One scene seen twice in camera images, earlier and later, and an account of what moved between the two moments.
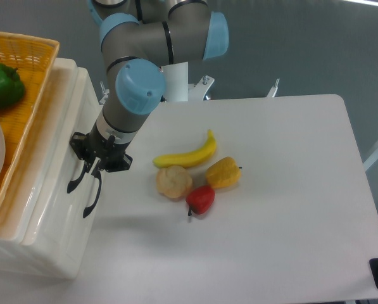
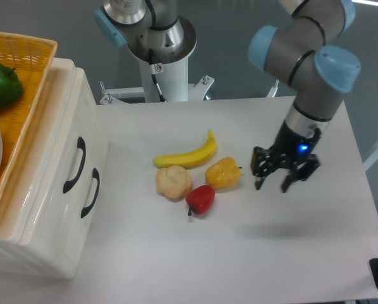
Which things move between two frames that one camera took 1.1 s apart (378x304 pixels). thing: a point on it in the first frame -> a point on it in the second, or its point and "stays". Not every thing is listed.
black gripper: x=111 y=155 -> x=288 y=141
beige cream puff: x=174 y=182 stays
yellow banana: x=189 y=159 stays
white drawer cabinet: x=42 y=232 stays
